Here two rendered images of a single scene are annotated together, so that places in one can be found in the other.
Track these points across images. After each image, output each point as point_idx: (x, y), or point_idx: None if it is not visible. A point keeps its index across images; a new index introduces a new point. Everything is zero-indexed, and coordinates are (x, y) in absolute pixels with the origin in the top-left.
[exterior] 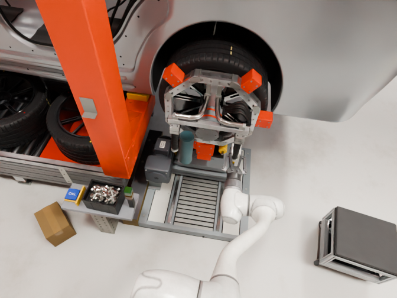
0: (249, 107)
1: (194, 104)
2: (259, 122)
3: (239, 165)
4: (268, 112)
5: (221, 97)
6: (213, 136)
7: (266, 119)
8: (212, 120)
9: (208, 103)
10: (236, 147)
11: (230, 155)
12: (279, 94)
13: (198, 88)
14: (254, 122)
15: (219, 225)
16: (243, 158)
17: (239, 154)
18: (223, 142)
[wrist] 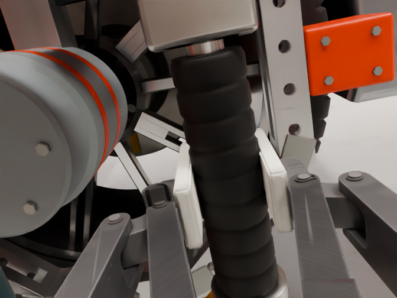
0: (249, 62)
1: (83, 191)
2: (321, 52)
3: (347, 282)
4: (344, 18)
5: (111, 46)
6: (35, 165)
7: (354, 18)
8: (9, 57)
9: (14, 29)
10: (204, 101)
11: (155, 220)
12: (348, 0)
13: (8, 48)
14: (296, 64)
15: None
16: (348, 188)
17: (275, 177)
18: (195, 271)
